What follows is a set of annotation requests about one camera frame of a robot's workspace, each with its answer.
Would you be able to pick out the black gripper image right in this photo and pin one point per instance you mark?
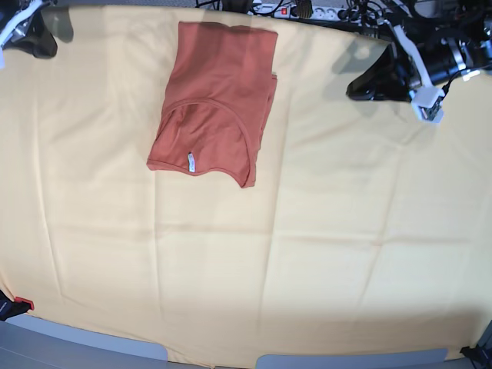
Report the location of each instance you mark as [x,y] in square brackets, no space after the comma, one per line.
[394,75]

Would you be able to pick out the salmon red T-shirt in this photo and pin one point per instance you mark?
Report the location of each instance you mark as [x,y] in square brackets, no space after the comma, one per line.
[217,101]

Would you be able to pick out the white power strip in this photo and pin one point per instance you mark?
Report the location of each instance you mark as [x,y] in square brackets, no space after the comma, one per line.
[292,11]

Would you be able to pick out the pale yellow table cloth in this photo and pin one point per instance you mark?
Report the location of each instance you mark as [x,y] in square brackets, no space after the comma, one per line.
[367,231]

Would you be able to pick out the red black clamp left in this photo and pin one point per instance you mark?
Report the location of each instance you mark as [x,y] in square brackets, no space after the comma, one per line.
[11,308]

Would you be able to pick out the black clamp right corner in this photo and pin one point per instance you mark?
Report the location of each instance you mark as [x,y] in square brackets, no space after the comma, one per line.
[479,356]

